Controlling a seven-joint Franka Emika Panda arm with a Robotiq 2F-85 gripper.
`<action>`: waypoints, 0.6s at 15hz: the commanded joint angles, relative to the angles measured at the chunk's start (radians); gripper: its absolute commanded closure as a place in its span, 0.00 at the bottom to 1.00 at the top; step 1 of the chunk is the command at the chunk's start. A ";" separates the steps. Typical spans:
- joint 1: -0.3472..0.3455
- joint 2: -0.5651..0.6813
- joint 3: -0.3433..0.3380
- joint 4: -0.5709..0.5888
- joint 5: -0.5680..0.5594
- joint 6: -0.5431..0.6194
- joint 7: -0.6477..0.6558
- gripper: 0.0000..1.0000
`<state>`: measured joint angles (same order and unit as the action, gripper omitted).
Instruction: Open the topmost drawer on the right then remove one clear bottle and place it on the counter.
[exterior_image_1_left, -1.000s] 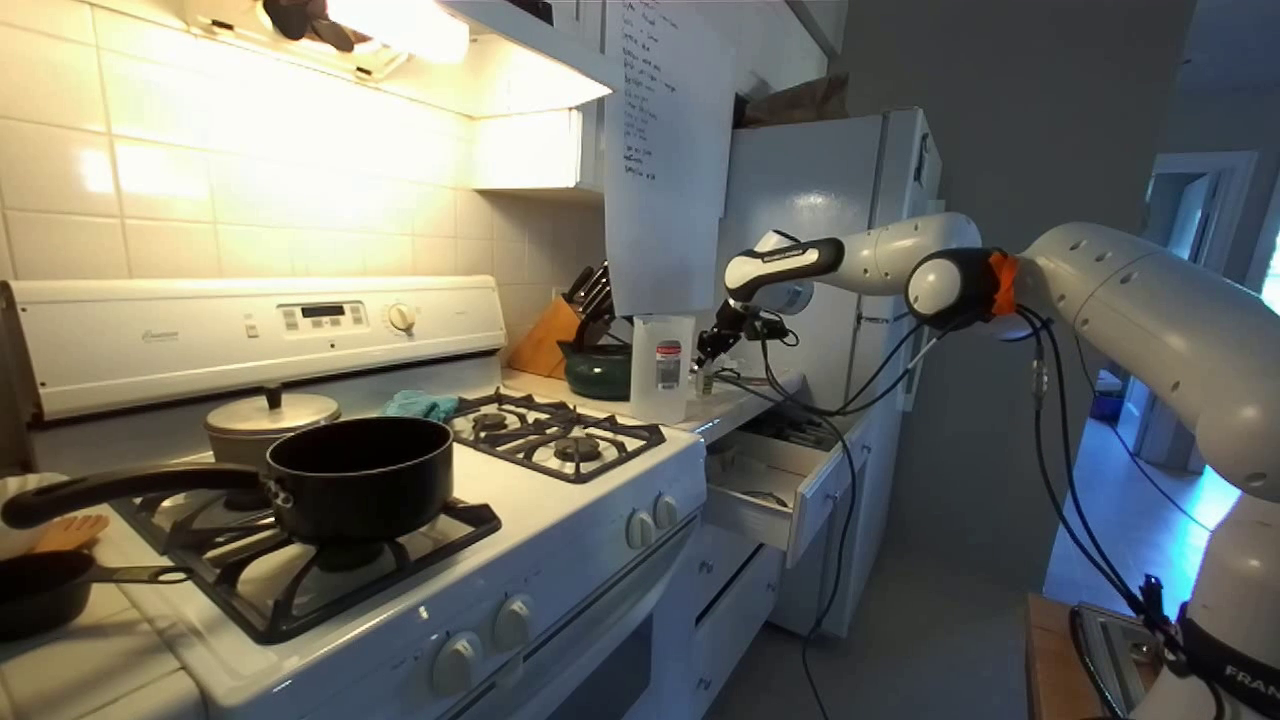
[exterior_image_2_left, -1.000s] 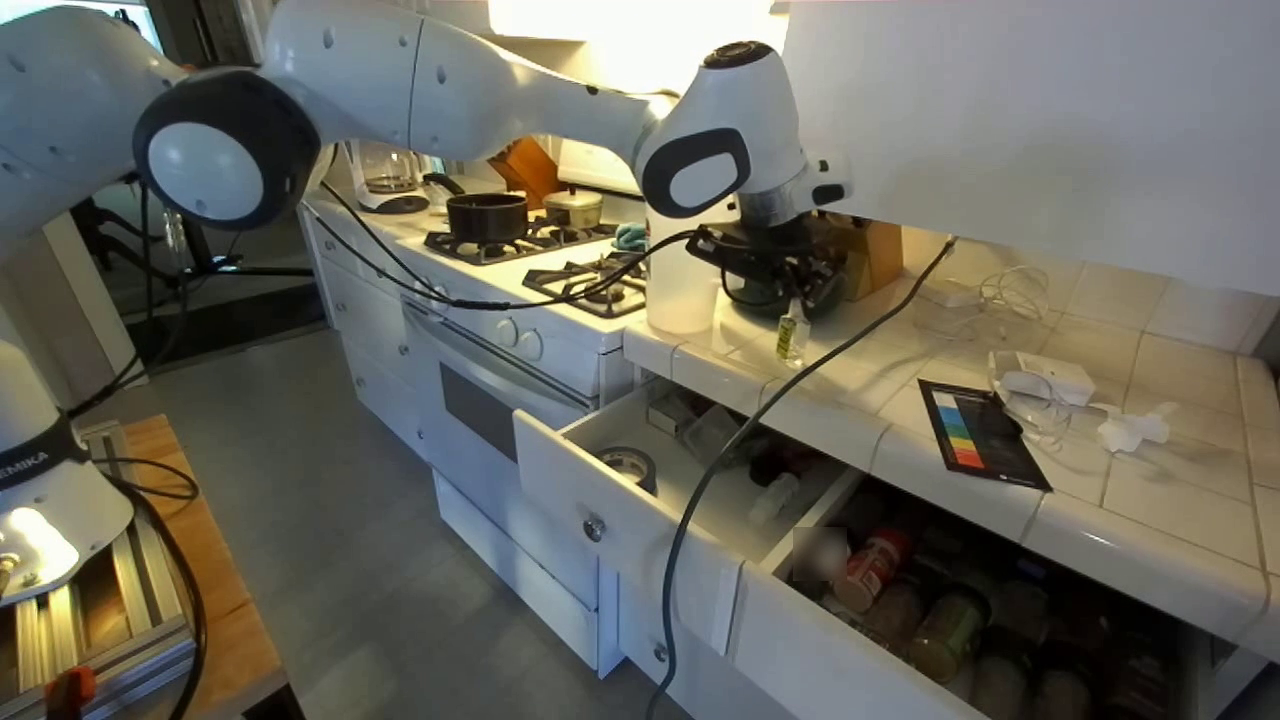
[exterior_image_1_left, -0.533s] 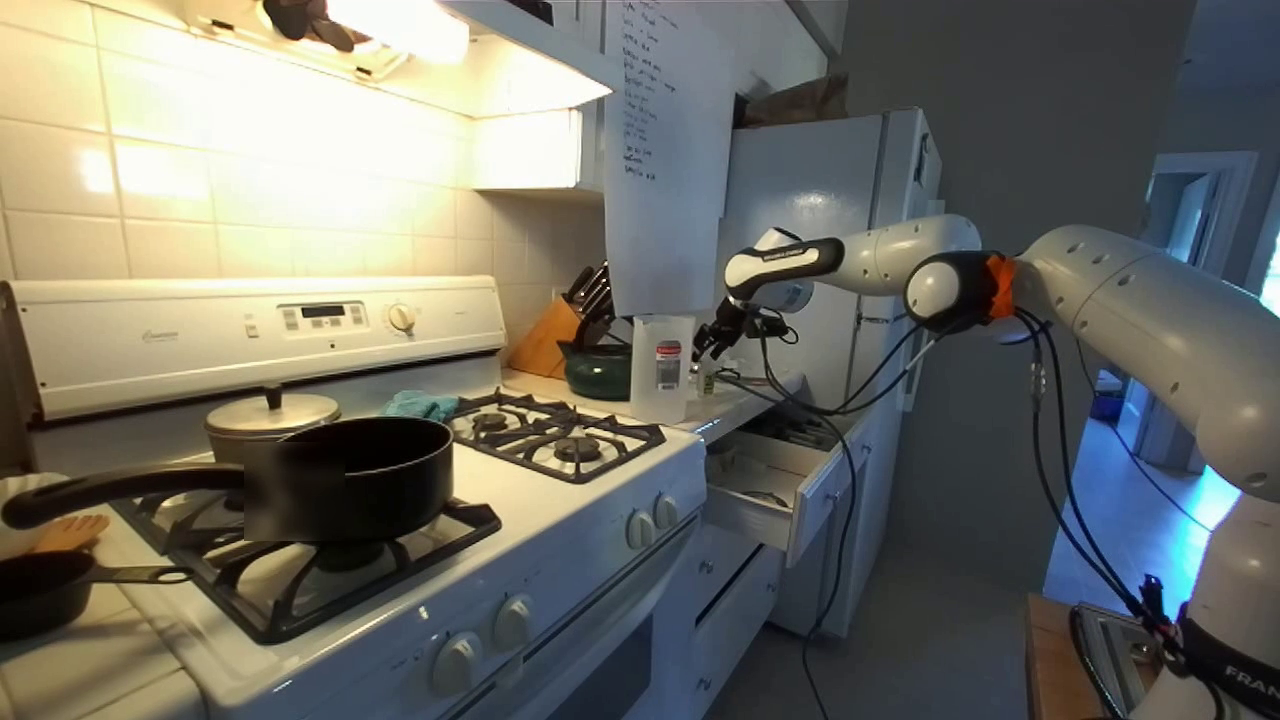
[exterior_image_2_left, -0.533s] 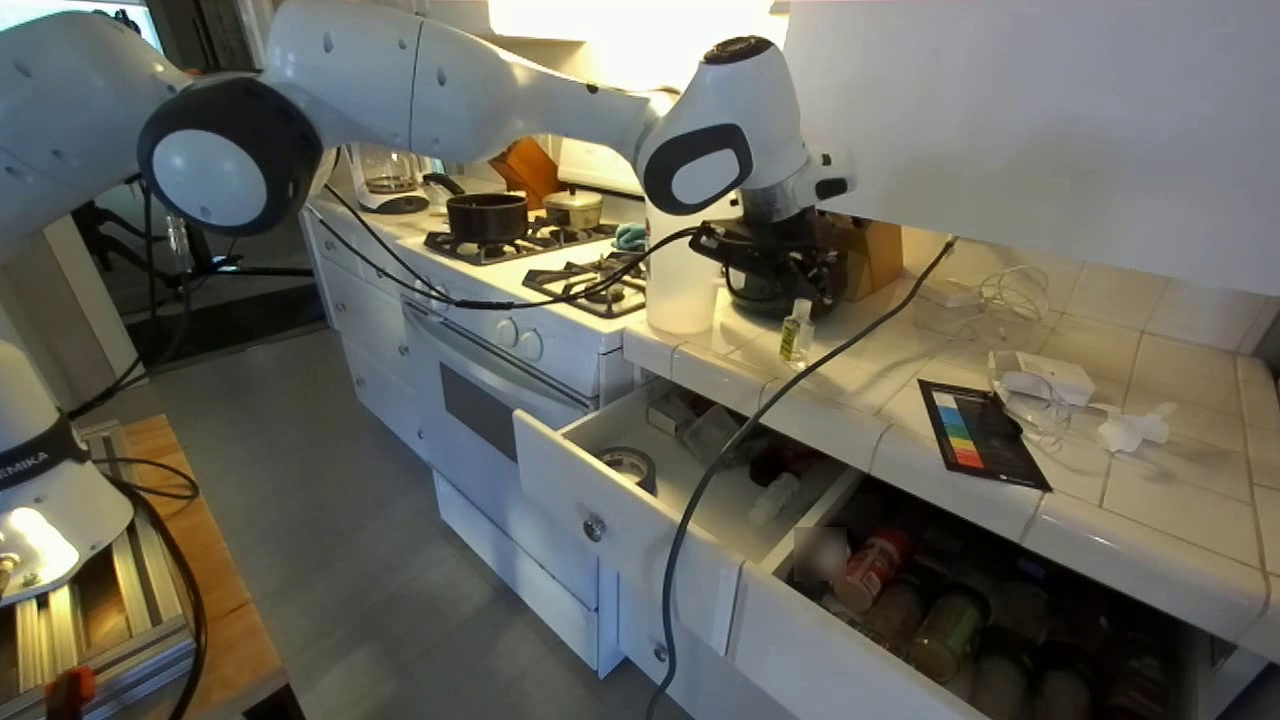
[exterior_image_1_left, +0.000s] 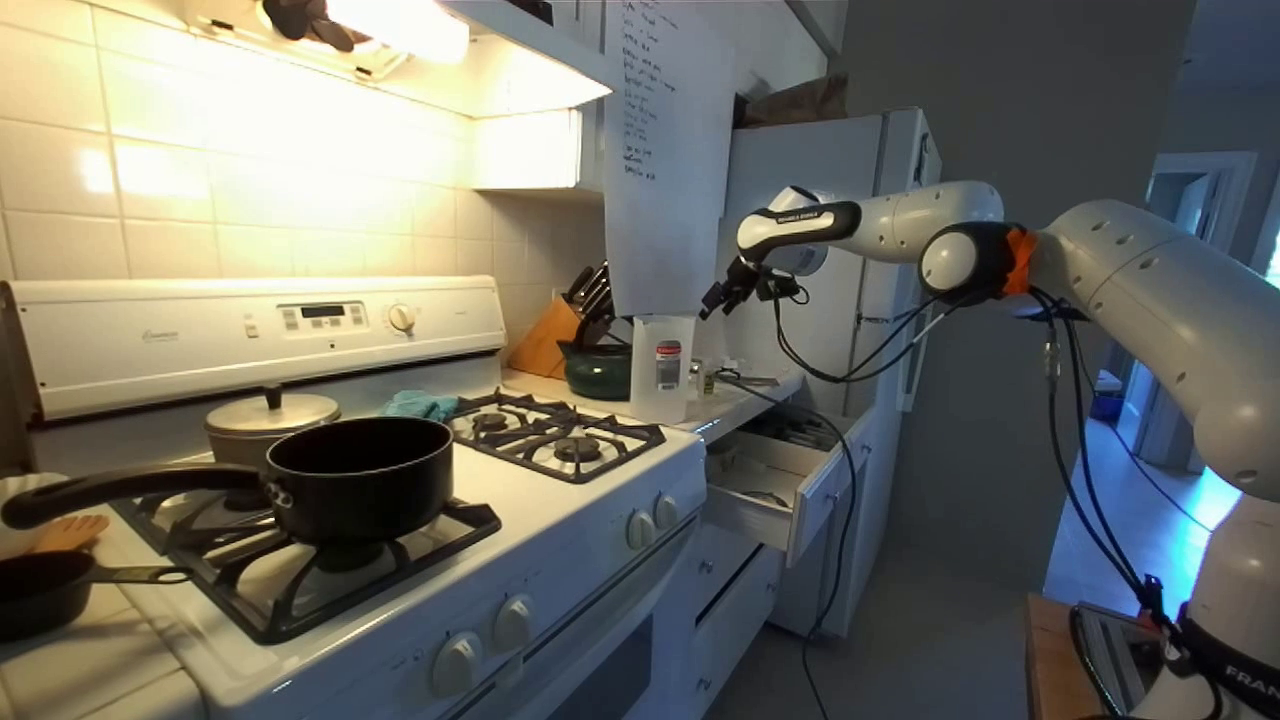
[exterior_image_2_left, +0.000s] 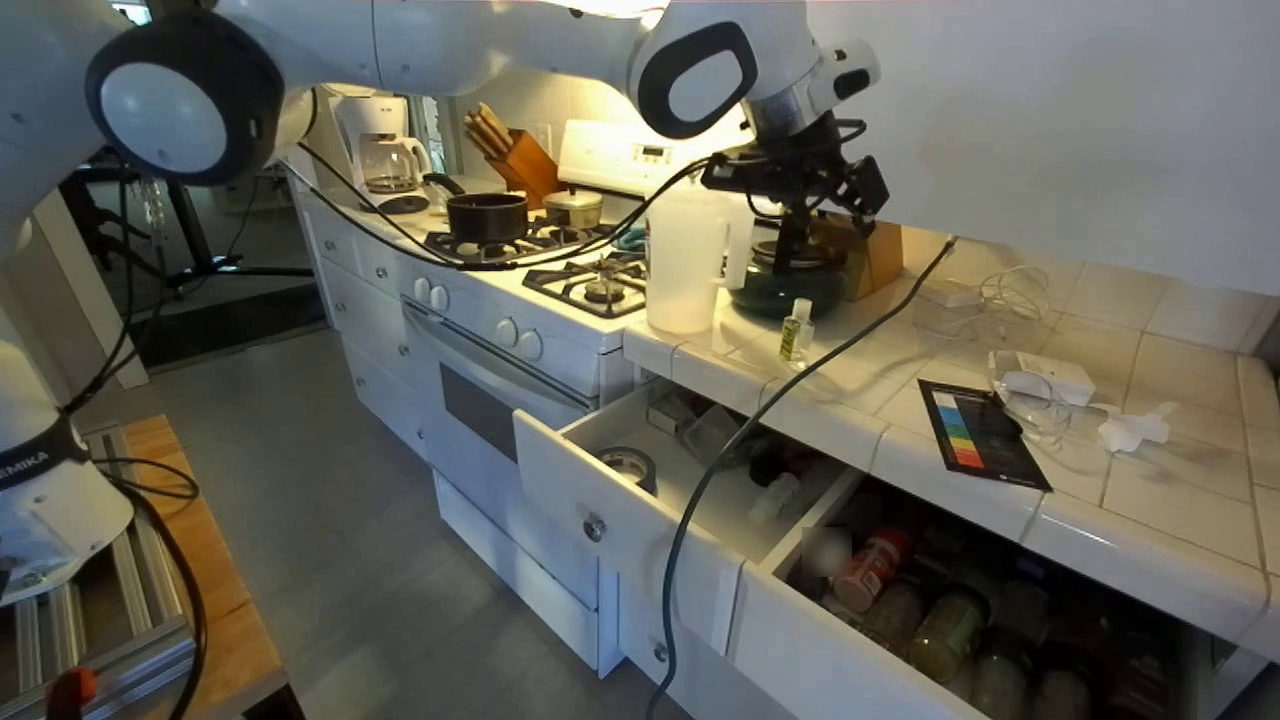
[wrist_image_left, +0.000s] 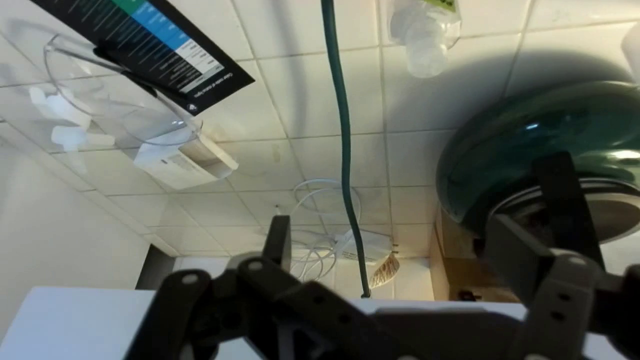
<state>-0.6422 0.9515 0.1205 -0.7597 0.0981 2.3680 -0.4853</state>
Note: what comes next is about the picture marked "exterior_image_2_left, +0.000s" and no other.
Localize glass spice jar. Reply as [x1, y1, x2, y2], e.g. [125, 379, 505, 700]
[903, 590, 988, 691]
[967, 649, 1031, 720]
[1031, 665, 1095, 720]
[858, 580, 923, 658]

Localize clear plastic bag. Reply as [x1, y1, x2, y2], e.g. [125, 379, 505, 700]
[985, 350, 1106, 437]

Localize black power cable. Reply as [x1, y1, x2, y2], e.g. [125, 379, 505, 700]
[639, 236, 959, 720]

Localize translucent white plastic pitcher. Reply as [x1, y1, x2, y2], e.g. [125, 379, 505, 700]
[643, 178, 759, 342]

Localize small white box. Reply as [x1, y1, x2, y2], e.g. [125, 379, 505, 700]
[685, 403, 752, 463]

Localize wooden knife block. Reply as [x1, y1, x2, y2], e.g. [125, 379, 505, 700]
[459, 101, 564, 208]

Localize metal mounting frame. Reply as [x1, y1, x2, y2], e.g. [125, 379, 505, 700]
[0, 534, 197, 714]

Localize colour checker card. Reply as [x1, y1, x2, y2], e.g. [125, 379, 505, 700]
[917, 378, 1057, 495]

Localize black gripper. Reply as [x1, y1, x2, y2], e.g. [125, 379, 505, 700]
[759, 115, 898, 303]

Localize red emergency button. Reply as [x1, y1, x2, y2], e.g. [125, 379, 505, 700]
[45, 665, 101, 720]

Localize white label spice jar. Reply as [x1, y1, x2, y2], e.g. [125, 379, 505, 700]
[787, 534, 858, 602]

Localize black floor platform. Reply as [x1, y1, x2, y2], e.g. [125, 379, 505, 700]
[131, 277, 334, 369]

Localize small clear bottle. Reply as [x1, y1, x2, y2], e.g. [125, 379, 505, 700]
[775, 295, 815, 369]
[749, 476, 808, 528]

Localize small pot with lid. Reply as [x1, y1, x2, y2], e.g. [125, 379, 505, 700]
[542, 186, 613, 232]

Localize wide white drawer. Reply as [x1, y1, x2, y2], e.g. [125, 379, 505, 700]
[724, 476, 1271, 720]

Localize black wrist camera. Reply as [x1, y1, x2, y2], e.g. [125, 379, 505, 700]
[706, 148, 775, 203]

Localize white coffee maker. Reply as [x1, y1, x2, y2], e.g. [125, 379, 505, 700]
[334, 94, 433, 216]

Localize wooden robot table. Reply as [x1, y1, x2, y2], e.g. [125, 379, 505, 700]
[78, 414, 292, 720]

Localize narrow white drawer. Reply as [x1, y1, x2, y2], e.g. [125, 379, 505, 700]
[511, 373, 863, 658]

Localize dark round bowl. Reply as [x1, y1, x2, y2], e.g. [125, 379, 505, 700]
[729, 252, 854, 327]

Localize white base cabinets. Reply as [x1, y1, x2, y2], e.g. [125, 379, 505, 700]
[285, 178, 433, 455]

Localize black round lid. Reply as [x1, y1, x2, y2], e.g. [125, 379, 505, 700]
[596, 446, 662, 495]

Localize red label spice jar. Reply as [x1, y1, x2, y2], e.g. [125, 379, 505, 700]
[833, 520, 921, 618]

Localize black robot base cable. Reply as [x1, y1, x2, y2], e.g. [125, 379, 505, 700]
[93, 454, 214, 720]

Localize black saucepan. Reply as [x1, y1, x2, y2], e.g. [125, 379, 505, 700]
[421, 167, 535, 252]

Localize white gas stove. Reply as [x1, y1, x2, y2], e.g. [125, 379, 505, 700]
[396, 115, 774, 677]

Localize white crumpled wrapper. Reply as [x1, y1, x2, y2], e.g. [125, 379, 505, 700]
[1093, 403, 1182, 461]

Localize white bottom drawer front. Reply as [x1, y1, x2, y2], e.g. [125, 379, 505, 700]
[615, 585, 804, 720]

